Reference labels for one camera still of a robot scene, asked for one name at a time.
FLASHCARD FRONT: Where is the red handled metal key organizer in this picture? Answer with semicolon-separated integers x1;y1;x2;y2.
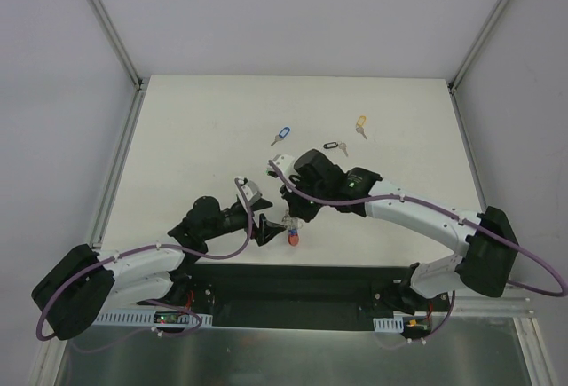
282;210;304;247

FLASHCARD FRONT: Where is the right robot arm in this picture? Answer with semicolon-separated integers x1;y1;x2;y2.
268;149;517;314

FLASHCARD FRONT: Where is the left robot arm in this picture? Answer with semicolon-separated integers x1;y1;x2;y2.
31;196;286;341

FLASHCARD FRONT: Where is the key with black tag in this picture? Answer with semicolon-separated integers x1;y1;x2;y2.
322;141;349;157

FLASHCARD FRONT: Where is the key with blue rectangular tag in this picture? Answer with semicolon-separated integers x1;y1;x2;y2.
271;126;291;146

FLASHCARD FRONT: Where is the key with yellow tag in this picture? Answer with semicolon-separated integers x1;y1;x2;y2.
355;115;367;139

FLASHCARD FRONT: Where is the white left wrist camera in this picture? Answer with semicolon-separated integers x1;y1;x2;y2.
234;177;262;207

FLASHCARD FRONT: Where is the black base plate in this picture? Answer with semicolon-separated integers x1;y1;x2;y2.
82;257;509;329

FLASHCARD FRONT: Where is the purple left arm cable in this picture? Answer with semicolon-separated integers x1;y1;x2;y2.
35;179;255;342

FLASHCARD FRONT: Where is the aluminium frame rail right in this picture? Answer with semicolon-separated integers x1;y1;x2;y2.
446;0;551;386

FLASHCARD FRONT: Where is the aluminium frame rail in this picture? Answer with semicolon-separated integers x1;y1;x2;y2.
26;0;150;386
446;0;551;386

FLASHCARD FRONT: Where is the aluminium frame rail left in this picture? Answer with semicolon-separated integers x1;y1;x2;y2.
26;0;150;386

